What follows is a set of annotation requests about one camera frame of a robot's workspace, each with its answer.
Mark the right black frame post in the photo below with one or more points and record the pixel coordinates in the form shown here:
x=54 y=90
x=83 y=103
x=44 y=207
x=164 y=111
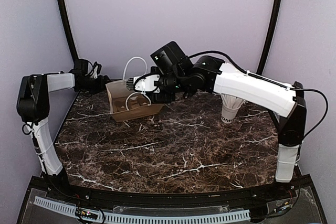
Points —
x=269 y=36

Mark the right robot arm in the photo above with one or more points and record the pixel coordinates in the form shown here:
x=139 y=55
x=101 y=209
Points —
x=215 y=72

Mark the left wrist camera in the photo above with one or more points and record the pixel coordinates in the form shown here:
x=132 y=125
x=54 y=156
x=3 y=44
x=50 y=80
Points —
x=95 y=70

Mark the white slotted cable duct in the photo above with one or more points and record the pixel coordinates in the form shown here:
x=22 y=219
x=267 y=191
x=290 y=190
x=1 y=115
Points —
x=137 y=215

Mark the left black frame post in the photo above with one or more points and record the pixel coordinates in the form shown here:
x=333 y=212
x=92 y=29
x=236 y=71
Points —
x=67 y=30

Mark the white cup holding straws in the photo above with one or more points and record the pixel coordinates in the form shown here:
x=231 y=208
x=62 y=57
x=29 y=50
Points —
x=230 y=107

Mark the black front rail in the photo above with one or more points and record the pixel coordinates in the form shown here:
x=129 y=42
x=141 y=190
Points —
x=248 y=197

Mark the small circuit board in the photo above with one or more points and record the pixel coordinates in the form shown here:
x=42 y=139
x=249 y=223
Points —
x=85 y=214

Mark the black frame post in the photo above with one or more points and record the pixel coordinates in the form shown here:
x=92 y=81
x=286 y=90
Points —
x=269 y=36
x=67 y=30

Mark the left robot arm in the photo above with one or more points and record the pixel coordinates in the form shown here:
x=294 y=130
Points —
x=34 y=105

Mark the brown paper bag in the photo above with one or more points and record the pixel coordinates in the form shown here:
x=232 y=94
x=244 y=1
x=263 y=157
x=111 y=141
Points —
x=126 y=104

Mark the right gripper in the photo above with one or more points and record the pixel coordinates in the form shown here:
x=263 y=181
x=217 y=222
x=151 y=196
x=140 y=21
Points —
x=162 y=98

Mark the brown pulp cup carrier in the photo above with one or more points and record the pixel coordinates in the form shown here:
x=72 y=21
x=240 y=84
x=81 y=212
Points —
x=133 y=102

